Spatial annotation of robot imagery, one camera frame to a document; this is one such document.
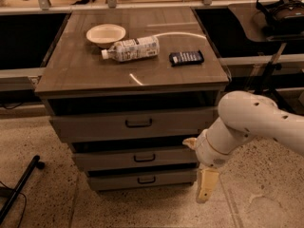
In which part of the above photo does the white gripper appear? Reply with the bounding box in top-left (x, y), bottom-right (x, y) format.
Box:
top-left (182, 129), bottom-right (230, 203)

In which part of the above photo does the grey bottom drawer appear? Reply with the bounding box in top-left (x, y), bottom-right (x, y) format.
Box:
top-left (87, 168), bottom-right (197, 191)

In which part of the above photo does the clear plastic labelled bottle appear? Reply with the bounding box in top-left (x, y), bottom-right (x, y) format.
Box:
top-left (101, 36), bottom-right (160, 63)

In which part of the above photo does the black floor cable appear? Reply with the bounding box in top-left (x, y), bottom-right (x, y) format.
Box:
top-left (0, 180), bottom-right (29, 228)

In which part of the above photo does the grey top drawer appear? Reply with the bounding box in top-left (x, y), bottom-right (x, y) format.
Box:
top-left (50, 107), bottom-right (218, 143)

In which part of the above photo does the dark blue snack packet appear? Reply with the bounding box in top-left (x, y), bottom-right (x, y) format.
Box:
top-left (169, 50), bottom-right (204, 67)

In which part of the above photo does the grey wooden drawer cabinet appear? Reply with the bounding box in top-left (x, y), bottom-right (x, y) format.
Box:
top-left (35, 8), bottom-right (228, 178)

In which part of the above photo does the grey drawer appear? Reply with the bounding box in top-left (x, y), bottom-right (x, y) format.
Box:
top-left (72, 144), bottom-right (199, 171)
top-left (50, 107), bottom-right (218, 143)
top-left (87, 168), bottom-right (197, 191)

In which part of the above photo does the black stand leg with wheel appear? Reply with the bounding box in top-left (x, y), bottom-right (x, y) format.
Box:
top-left (0, 155), bottom-right (45, 223)

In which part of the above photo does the dark side table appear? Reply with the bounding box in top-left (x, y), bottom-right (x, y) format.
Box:
top-left (228, 4), bottom-right (303, 113)

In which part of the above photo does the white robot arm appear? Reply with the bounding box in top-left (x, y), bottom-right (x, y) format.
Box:
top-left (182, 91), bottom-right (304, 203)

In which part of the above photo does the white shallow bowl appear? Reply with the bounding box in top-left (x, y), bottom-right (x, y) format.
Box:
top-left (86, 24), bottom-right (126, 48)

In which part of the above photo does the black headset on table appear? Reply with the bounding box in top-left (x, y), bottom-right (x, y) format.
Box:
top-left (256, 0), bottom-right (304, 35)

